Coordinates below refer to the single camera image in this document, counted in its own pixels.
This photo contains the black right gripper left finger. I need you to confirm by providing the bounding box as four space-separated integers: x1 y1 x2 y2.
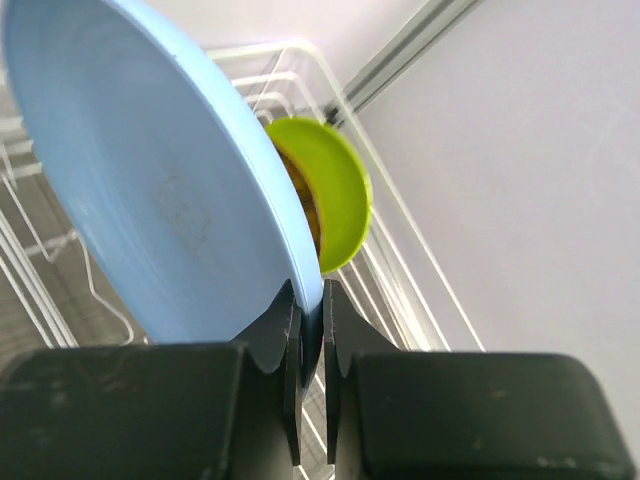
1 283 302 479

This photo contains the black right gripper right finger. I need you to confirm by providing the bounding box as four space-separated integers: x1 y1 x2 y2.
323 281 636 479

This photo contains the light blue plate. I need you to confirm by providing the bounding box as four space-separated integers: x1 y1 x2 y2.
1 1 323 383

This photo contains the brown yellow-rimmed plate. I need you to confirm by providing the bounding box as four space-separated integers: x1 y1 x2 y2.
275 145 322 255

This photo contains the lime green plate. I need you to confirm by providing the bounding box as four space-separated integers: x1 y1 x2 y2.
266 116 373 275

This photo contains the white wire dish rack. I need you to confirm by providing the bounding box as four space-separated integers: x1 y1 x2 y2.
1 39 482 479

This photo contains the aluminium frame post right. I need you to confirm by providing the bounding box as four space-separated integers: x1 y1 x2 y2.
343 0 483 112

